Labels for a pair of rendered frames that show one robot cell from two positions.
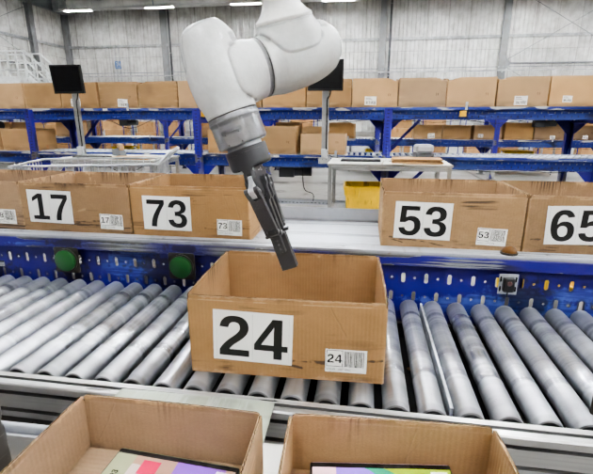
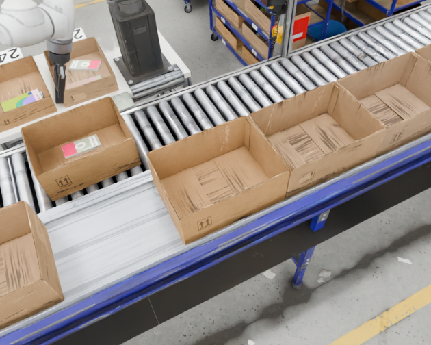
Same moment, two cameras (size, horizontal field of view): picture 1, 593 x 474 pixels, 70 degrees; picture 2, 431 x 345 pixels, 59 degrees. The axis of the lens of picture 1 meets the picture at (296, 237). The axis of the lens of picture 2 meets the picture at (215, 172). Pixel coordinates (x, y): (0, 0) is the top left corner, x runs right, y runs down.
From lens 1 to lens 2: 2.25 m
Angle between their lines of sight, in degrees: 106
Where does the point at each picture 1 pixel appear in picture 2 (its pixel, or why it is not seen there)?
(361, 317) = (34, 128)
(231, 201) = (162, 155)
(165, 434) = (92, 91)
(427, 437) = (10, 114)
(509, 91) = not seen: outside the picture
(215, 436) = (76, 95)
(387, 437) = (23, 111)
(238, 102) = not seen: hidden behind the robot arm
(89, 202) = (277, 113)
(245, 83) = not seen: hidden behind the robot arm
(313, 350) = (61, 133)
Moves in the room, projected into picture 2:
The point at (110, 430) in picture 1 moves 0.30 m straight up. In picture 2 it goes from (109, 85) to (92, 31)
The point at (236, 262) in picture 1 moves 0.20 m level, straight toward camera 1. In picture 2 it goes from (128, 144) to (101, 120)
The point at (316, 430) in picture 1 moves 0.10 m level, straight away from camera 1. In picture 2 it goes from (44, 102) to (50, 114)
